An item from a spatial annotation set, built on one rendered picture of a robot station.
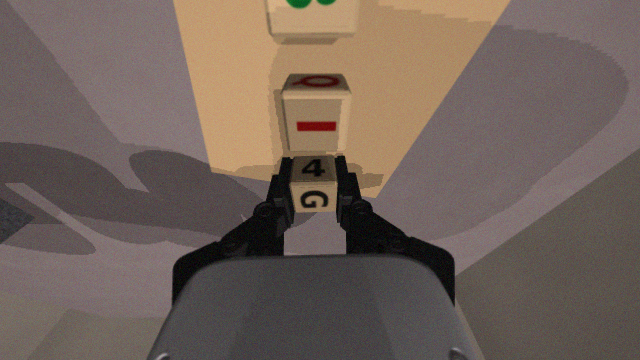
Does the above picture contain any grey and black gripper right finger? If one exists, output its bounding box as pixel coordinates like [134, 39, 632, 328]
[335, 156, 455, 308]

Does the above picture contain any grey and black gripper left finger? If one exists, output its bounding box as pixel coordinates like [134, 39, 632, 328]
[172, 157, 295, 306]

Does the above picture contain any beige letter block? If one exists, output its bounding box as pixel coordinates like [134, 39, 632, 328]
[264, 0, 360, 38]
[289, 155, 338, 213]
[280, 74, 352, 152]

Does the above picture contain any tan flat mat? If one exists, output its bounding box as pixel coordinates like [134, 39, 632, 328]
[173, 0, 510, 198]

